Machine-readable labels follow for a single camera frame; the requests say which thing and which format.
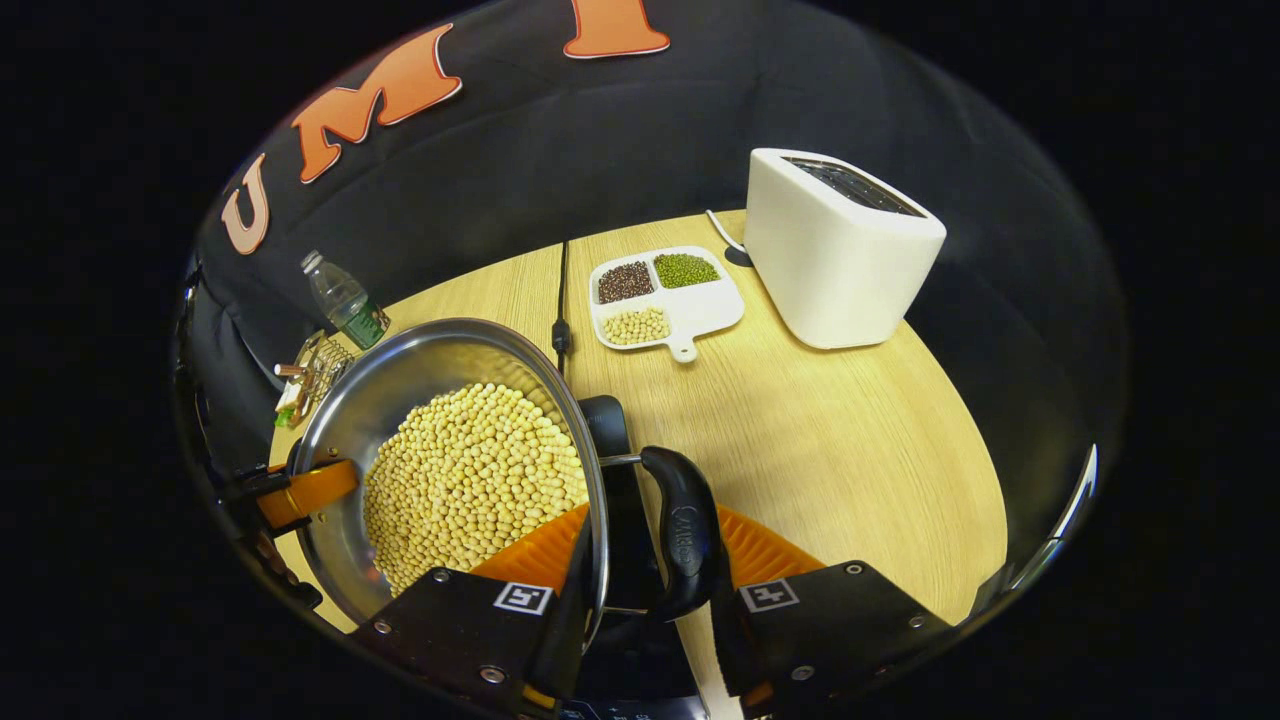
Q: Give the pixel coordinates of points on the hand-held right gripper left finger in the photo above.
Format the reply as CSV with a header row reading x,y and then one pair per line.
x,y
565,640

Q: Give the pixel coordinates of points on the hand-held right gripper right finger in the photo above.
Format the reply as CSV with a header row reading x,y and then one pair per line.
x,y
728,655

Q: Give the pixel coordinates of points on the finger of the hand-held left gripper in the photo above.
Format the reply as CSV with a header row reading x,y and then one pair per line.
x,y
310,492

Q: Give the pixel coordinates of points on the black induction cooktop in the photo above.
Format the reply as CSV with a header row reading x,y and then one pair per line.
x,y
635,540

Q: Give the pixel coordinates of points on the large pile of soybeans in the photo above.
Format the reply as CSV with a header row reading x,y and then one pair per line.
x,y
470,480

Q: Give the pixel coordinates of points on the glass shaker with copper cap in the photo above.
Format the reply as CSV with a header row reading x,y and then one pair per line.
x,y
290,371

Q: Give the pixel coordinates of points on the clear plastic water bottle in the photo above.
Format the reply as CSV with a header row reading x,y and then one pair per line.
x,y
345,300

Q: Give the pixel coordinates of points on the small pile of soybeans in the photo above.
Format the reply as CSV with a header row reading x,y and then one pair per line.
x,y
637,326

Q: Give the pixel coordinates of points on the white divided tray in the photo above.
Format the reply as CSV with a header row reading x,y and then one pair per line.
x,y
705,310

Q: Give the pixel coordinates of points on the pile of dark red beans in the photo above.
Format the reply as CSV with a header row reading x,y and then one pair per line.
x,y
625,283

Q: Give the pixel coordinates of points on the pile of green mung beans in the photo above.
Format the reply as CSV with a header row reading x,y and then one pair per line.
x,y
686,270

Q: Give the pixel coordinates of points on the white toaster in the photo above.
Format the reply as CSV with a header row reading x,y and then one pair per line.
x,y
830,260

